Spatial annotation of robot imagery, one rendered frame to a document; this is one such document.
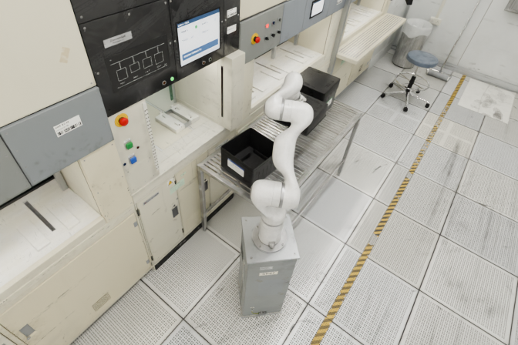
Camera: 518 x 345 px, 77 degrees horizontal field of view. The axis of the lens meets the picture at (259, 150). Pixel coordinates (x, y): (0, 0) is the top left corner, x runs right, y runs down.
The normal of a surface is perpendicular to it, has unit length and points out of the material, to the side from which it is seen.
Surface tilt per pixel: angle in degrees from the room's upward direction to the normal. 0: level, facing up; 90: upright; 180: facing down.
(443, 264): 0
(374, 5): 90
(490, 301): 0
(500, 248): 0
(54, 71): 90
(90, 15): 90
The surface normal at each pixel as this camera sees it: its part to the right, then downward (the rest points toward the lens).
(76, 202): 0.07, -0.72
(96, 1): 0.80, 0.46
